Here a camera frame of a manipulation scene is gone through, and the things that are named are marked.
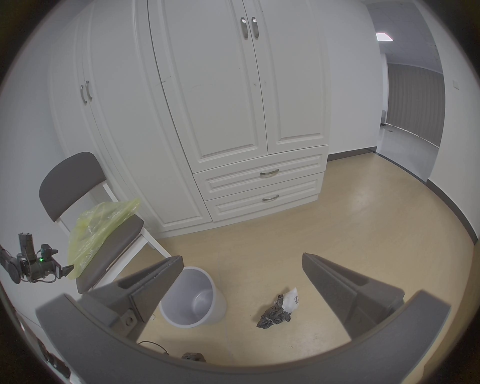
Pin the yellow plastic bag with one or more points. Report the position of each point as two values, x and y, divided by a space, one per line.
93 228

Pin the black plastic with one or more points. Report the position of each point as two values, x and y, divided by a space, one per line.
273 315

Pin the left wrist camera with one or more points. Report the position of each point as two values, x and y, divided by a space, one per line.
47 252

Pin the grey white chair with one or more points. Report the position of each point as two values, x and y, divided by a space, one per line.
71 176

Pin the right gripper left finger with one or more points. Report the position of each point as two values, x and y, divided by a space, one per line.
150 288

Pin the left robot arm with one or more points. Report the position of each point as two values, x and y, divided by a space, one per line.
15 268

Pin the white printed wrapper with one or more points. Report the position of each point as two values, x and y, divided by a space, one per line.
291 300

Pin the ceiling lamp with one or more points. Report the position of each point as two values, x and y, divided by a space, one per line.
384 36

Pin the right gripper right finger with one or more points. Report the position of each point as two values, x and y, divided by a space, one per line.
337 292

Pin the white wardrobe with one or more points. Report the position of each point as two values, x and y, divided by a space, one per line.
232 93

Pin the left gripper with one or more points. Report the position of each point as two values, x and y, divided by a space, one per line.
48 270

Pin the white trash bin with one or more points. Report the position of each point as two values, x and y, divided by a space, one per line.
215 300

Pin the grey curtain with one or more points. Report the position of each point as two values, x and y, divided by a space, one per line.
416 101

